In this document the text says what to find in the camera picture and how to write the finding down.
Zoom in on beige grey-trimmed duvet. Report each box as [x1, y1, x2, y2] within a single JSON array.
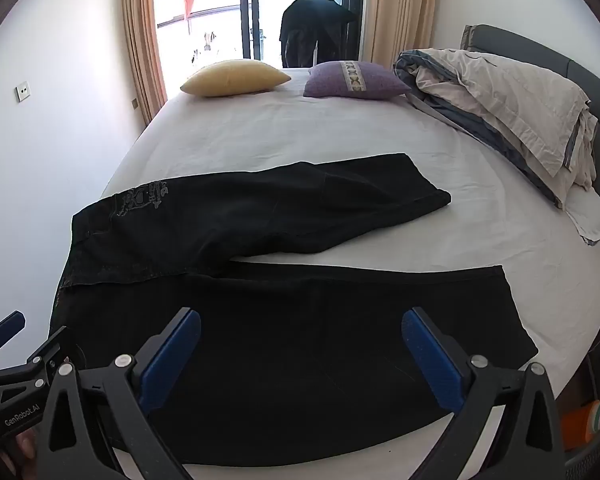
[[392, 47, 600, 208]]

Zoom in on black pants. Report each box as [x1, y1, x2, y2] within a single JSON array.
[[47, 152, 540, 468]]

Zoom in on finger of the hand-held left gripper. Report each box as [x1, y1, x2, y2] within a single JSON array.
[[0, 326, 73, 391], [0, 311, 27, 361]]

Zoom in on colourful striped cloth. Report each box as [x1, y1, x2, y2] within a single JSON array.
[[562, 394, 600, 452]]

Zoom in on grey round basket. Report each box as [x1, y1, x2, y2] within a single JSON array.
[[562, 447, 600, 480]]

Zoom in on yellow pillow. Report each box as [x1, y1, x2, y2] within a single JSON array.
[[180, 58, 292, 97]]

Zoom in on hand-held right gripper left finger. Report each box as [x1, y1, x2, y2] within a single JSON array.
[[32, 307, 203, 480]]

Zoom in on person's left hand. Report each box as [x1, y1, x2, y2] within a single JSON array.
[[0, 432, 37, 480]]

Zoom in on black garment on rack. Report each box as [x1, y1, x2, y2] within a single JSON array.
[[279, 0, 359, 69]]

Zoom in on red hanging cloth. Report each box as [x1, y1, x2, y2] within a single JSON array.
[[182, 0, 199, 36]]

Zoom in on grey upholstered headboard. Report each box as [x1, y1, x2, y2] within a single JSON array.
[[460, 24, 600, 241]]

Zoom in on purple patterned pillow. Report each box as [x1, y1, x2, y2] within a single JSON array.
[[303, 60, 412, 100]]

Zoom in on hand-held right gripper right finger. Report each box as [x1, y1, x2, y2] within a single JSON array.
[[401, 306, 568, 480]]

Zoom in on beige curtain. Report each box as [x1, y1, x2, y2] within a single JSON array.
[[362, 0, 438, 68], [120, 0, 168, 126]]

